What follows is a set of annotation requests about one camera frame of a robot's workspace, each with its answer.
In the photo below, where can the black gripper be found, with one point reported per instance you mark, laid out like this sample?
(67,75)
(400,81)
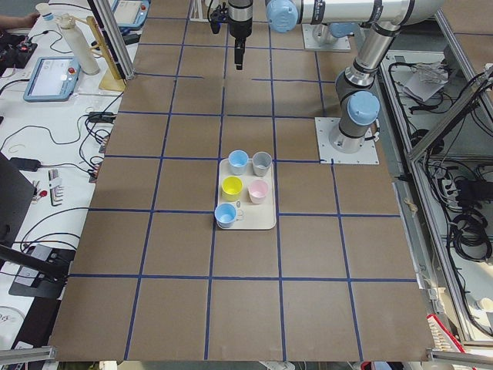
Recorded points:
(239,28)

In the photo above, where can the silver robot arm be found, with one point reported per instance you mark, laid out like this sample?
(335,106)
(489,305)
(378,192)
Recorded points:
(359,107)

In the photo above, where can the grey plastic cup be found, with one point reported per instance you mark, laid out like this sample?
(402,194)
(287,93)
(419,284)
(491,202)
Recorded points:
(261,162)

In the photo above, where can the yellow plastic cup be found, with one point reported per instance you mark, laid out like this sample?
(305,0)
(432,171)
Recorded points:
(231,188)

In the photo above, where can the pink plastic cup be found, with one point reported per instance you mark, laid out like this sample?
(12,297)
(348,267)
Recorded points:
(258,191)

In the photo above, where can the light blue plastic cup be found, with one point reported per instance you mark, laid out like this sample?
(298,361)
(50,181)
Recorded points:
(225,215)

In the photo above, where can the blue teach pendant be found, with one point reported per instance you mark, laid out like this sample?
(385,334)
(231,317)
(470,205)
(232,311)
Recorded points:
(130,14)
(52,80)

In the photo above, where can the wooden mug tree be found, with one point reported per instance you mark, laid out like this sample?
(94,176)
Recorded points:
(112,79)

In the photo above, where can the white cylindrical bottle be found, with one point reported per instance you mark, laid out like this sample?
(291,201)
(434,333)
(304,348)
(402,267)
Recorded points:
(77,43)

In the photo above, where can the white plastic tray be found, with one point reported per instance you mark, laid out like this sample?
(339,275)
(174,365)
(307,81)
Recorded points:
(260,216)

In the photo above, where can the hex key set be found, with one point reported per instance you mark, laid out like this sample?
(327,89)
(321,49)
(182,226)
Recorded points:
(55,188)

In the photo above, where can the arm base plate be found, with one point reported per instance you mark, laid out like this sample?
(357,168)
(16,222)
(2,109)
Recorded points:
(332,37)
(335,148)

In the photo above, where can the aluminium frame post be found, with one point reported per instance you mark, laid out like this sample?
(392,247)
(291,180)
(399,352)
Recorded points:
(107,24)

